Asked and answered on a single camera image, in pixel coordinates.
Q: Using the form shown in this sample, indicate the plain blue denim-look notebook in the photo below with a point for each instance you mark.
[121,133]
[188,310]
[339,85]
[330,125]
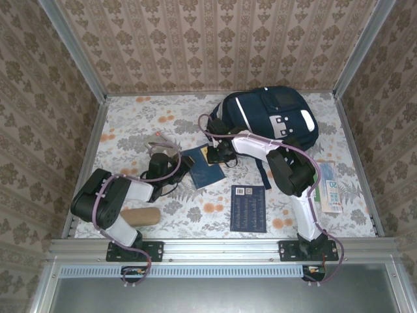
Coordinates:
[205,172]

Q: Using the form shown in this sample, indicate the navy blue backpack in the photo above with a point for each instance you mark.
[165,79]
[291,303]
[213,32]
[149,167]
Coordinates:
[260,114]

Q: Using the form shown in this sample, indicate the brown cork pencil case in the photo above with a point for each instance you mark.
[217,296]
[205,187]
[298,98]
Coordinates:
[143,217]

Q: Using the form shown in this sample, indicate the blue notebook with barcode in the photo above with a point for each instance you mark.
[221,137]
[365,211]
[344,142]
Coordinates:
[247,212]

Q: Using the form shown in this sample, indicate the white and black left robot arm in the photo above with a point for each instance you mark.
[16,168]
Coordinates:
[137,190]

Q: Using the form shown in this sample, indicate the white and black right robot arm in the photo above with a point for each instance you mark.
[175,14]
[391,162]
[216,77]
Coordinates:
[254,146]

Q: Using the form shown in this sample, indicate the small grey device red light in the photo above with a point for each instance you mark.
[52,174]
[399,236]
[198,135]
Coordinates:
[154,140]

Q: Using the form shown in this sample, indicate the floral table cover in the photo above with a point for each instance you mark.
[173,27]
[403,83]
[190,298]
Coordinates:
[277,228]

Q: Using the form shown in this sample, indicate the grey metal sheet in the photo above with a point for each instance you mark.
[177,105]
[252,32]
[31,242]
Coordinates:
[211,296]

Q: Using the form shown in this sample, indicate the aluminium side rail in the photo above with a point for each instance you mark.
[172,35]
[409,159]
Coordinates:
[92,140]
[344,117]

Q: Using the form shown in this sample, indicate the thin aluminium wall rail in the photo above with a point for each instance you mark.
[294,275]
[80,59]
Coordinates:
[146,94]

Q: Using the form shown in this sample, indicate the long aluminium base rail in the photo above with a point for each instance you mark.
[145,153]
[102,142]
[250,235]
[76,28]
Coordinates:
[221,247]

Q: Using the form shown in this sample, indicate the aluminium frame post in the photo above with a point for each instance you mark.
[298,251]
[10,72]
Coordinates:
[365,49]
[71,49]

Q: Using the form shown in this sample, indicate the aluminium lower frame bar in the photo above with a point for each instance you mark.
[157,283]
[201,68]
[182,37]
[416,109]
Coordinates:
[44,287]
[402,287]

